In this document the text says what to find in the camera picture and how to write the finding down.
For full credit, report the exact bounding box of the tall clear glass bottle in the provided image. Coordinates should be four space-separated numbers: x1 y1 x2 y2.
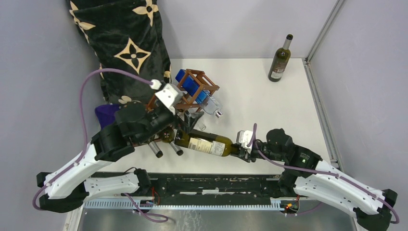
194 120 206 131

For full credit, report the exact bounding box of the green wine bottle black cap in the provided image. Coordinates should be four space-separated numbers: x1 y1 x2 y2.
174 129 240 157

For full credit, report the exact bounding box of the brown wooden wine rack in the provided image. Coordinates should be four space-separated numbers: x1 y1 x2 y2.
137 68 220 149

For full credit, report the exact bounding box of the blue square vodka bottle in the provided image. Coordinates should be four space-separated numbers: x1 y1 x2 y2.
175 69 223 118

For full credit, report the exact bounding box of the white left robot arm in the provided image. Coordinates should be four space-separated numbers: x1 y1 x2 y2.
32 103 203 213

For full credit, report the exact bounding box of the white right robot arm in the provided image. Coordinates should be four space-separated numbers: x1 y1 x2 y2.
236 128 400 231

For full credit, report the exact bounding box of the green wine bottle grey cap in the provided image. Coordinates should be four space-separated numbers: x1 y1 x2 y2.
268 34 293 82

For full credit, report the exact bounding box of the purple cloth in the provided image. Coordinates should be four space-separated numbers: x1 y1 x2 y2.
94 104 121 129

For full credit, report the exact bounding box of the black floral plush blanket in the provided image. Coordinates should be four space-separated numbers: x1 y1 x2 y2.
66 0 173 104

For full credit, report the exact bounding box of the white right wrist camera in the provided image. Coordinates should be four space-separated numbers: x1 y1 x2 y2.
236 130 254 152

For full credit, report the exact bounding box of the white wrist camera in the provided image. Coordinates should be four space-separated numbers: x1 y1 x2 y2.
155 83 183 115
236 130 254 152

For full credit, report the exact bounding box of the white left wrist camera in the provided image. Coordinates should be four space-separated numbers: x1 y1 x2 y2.
155 83 183 115

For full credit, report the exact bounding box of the grey slotted cable duct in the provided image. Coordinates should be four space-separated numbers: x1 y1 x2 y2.
83 198 286 212

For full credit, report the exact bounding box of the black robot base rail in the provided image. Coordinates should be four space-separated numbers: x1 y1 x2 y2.
131 173 297 206

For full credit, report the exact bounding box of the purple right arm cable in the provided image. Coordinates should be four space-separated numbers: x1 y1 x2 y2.
247 123 400 224

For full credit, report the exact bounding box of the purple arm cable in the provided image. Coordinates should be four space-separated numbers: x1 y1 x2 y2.
247 123 400 224
32 68 169 223

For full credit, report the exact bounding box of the grey aluminium wall rail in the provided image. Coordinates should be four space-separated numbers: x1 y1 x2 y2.
305 0 346 63

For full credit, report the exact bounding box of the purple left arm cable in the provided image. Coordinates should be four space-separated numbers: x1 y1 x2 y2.
32 68 169 223

